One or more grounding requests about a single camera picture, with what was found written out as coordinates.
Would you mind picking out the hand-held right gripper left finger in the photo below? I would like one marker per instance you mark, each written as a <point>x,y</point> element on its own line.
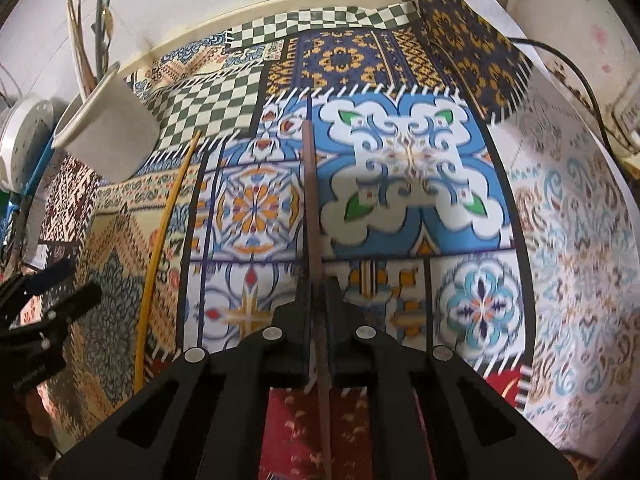
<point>304,320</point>

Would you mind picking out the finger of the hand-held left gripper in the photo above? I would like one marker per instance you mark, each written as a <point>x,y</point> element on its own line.
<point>65,305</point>
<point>40,280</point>

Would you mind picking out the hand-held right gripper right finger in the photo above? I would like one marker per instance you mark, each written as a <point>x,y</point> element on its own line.
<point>334,320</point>

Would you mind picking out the yellow chopstick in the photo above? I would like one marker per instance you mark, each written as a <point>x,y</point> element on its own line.
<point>75,30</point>
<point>148,285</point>

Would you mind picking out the brown chopstick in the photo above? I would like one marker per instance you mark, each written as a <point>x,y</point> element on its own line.
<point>85,50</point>
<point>312,210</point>

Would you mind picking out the white ceramic cup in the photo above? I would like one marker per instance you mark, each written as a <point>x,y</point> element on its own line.
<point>115,135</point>

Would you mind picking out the gold spoon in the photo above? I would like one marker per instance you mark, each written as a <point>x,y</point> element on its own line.
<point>107,22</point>

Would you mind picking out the dark green chopstick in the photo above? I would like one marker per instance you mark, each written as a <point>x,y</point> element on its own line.
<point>112,0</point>

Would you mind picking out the white round appliance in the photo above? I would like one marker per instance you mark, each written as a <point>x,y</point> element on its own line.
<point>25,140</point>

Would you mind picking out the patterned patchwork tablecloth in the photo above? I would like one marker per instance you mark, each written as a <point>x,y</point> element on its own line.
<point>410,160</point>

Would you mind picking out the teal chopstick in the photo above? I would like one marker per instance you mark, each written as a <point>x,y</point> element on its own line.
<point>102,0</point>

